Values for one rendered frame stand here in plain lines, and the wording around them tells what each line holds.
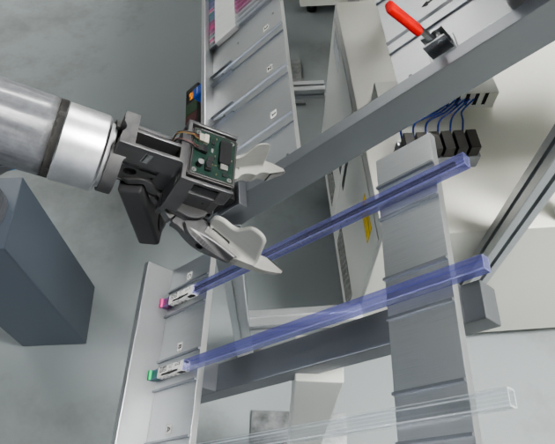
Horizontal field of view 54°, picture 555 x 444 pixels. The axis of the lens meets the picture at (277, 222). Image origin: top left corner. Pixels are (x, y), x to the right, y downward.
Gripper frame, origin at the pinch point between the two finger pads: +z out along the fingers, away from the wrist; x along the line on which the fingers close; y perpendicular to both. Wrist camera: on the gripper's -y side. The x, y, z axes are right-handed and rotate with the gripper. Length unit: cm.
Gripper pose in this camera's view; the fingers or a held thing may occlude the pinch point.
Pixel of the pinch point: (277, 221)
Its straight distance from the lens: 61.5
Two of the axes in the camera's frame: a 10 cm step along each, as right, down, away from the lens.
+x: 0.3, -8.5, 5.3
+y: 4.8, -4.5, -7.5
